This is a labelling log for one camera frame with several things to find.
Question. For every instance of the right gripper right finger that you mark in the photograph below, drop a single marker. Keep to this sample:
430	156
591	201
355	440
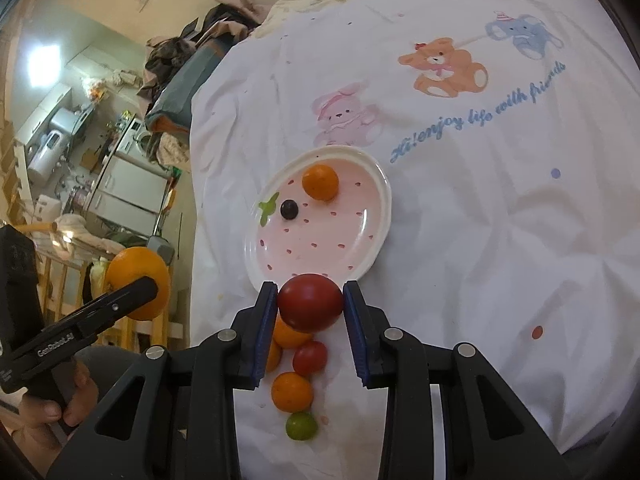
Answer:
488	432

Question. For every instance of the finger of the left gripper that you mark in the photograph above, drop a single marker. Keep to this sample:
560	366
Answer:
95	317

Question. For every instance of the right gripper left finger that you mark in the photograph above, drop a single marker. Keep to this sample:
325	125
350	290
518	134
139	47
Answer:
175	409

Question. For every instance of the small mandarin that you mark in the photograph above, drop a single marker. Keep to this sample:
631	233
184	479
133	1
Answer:
291	393
286	337
321	182

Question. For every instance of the large smooth orange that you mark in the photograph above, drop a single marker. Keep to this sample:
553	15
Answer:
274	357

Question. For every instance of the large orange with stem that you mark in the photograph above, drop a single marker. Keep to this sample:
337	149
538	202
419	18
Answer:
136	262

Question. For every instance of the green cherry tomato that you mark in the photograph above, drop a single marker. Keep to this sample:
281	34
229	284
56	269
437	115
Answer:
301	426

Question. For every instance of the red cherry tomato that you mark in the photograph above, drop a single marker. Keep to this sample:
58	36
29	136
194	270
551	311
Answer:
310	358
310	303

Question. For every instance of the dark purple grape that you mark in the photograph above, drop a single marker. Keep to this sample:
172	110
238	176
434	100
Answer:
289	209

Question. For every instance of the person's left hand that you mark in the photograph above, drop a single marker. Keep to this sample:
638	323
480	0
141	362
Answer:
35	438

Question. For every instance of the wooden yellow rack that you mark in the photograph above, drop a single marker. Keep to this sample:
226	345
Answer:
71	272

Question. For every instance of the white kitchen cabinets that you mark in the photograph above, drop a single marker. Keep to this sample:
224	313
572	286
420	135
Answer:
129	196

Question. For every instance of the white water heater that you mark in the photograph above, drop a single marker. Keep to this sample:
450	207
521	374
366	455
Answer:
49	154

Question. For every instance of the white washing machine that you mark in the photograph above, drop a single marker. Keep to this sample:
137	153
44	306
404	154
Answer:
134	141

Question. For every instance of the green broom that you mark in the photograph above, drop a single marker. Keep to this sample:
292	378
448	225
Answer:
168	199

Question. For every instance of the pink strawberry ceramic plate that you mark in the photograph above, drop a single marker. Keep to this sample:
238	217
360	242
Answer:
339	239

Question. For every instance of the pile of clothes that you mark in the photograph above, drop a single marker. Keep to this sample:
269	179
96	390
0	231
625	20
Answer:
176	67

